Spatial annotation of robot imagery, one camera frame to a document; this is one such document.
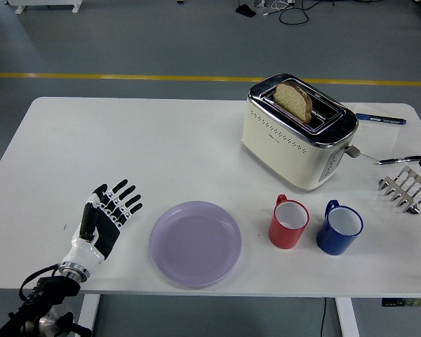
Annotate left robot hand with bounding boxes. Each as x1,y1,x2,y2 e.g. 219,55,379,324
60,178,143,273

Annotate purple plastic plate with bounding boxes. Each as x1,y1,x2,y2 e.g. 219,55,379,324
149,200,243,290

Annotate bread slice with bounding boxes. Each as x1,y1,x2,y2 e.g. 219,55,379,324
273,81,314,124

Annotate black ballpoint pen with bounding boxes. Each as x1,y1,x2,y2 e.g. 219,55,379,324
374,155,421,166

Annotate metal toast rack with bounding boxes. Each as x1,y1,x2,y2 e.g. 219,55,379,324
377,166,421,215

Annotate white paper sheet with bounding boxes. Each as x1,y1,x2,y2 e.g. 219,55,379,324
349,103,403,161

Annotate blue marker pen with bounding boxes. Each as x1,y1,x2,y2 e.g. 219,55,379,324
355,112,407,125

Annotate white table leg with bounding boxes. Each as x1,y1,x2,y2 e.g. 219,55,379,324
74,293,101,337
334,297,361,337

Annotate blue enamel mug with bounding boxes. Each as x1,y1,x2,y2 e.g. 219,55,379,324
316,199,365,256

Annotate black table control panel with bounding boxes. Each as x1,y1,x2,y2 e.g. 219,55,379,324
381,297,421,308

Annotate cream and chrome toaster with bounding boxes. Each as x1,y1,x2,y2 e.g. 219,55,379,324
241,72,363,194

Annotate yellow floor tape line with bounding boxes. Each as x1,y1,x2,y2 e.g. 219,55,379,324
0,72,421,88

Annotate red enamel mug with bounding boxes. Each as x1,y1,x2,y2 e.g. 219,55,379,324
268,194,310,251

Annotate white furniture base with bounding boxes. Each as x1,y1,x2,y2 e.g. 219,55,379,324
6,0,83,15

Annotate black floor pedal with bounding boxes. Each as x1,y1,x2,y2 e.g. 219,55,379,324
235,4,258,18

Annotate black cable under table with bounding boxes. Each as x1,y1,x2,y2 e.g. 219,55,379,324
319,297,328,337

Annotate black floor cable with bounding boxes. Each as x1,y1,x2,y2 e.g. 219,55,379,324
278,0,323,26

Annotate white floor cable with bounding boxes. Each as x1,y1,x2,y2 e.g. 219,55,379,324
261,0,296,17

